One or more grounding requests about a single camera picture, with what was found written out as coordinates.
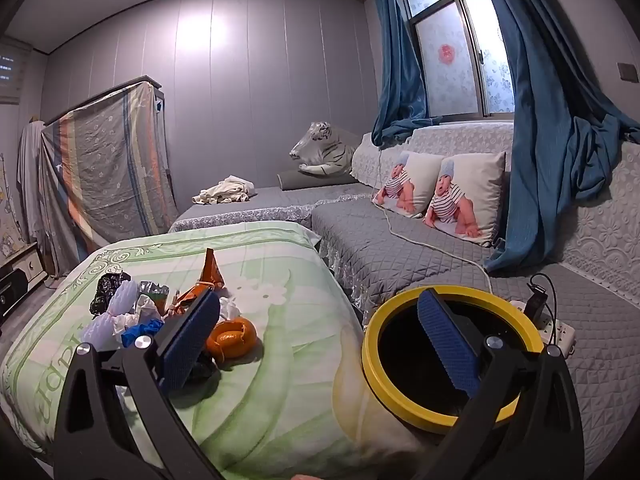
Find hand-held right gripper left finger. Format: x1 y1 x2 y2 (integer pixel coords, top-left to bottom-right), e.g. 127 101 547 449
52 287 223 480

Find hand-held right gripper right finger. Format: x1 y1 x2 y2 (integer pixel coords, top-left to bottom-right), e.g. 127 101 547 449
417 286 586 480

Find large orange peel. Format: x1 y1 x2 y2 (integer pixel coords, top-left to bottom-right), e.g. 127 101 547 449
206 316 259 361

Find blue plastic bag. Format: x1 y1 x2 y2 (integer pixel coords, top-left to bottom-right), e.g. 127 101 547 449
120 319 165 350

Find white tissue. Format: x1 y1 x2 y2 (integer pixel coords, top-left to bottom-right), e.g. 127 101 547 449
132 294 166 322

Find green snack packet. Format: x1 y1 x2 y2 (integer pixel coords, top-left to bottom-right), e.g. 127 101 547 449
137 280 171 311

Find orange snack wrapper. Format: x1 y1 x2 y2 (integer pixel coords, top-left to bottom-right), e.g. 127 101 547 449
167 247 228 316

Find yellow-rimmed black bin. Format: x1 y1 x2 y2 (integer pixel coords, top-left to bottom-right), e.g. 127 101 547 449
361 285 545 436

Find lilac wrapper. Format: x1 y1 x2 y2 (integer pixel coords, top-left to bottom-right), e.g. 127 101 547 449
80 280 140 352

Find black foil bag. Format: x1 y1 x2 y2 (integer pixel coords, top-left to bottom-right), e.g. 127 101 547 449
96 271 132 311

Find grey quilted sofa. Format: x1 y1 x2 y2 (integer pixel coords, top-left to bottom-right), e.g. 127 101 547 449
310 190 640 480

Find black charger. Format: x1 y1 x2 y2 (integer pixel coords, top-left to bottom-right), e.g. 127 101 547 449
522 272 556 323

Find green floral blanket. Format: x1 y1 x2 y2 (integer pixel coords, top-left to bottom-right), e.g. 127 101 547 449
0 220 441 480

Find white power strip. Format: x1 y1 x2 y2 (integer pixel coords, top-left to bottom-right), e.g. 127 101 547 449
509 300 577 356

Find cream crumpled cloth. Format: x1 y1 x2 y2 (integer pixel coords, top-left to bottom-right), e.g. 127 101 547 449
192 176 258 206

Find grey bed with lace trim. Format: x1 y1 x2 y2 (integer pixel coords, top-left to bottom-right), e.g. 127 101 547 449
170 182 376 233

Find baby print pillow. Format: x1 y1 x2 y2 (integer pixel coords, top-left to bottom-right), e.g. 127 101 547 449
424 151 507 247
372 150 446 219

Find white low cabinet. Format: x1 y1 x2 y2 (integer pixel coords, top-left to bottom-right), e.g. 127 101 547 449
0 240 41 321

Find grey bolster pillow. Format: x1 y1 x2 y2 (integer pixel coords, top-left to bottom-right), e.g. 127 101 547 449
277 169 358 192

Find striped bed sheet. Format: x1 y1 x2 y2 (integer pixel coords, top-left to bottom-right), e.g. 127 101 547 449
40 80 178 276

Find white tiger plush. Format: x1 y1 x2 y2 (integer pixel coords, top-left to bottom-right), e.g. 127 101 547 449
289 121 360 177

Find grey hanging garment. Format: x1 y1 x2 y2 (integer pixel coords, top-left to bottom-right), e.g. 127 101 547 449
17 120 48 241

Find frosted glass window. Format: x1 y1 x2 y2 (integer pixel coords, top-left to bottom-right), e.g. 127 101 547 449
400 0 516 121

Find grey roller blind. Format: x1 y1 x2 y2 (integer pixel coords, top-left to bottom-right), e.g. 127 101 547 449
0 35 33 106

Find white cable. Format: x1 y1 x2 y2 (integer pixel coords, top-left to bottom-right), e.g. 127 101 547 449
377 147 493 293

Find cartoon wall poster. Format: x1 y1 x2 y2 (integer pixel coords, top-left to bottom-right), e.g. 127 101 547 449
0 155 23 256

